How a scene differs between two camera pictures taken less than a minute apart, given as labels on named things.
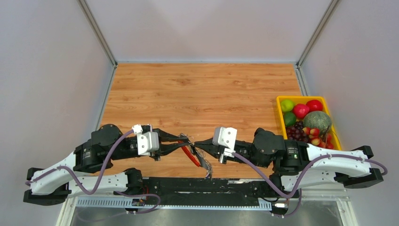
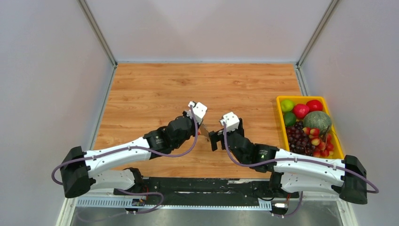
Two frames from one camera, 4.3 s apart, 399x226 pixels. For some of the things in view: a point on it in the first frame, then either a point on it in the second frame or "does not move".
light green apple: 286,105 does not move
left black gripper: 165,149 -> 185,113
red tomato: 314,105 does not move
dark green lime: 290,119 does not move
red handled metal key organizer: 198,157 -> 203,131
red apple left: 299,110 does not move
